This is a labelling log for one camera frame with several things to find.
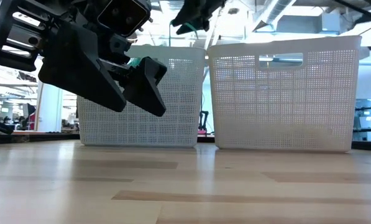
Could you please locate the background robot workstation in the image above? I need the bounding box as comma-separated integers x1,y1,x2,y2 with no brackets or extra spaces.
352,98,371,142

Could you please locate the black slanted bar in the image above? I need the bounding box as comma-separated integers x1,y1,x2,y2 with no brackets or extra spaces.
0,117,16,136

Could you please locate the grey ceiling air unit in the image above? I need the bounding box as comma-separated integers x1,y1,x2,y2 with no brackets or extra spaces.
277,12,341,35

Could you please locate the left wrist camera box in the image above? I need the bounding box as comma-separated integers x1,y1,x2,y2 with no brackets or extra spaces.
96,0,152,37

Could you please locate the black aluminium table frame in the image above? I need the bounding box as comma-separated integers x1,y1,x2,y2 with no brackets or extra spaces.
0,132,371,152

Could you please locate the white perforated plastic basket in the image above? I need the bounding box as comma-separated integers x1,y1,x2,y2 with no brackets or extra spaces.
207,35,362,153
76,45,207,149

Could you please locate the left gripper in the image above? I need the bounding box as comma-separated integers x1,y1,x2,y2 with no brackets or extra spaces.
0,0,168,118

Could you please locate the teal garment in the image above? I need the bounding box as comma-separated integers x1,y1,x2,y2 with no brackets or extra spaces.
127,55,142,68

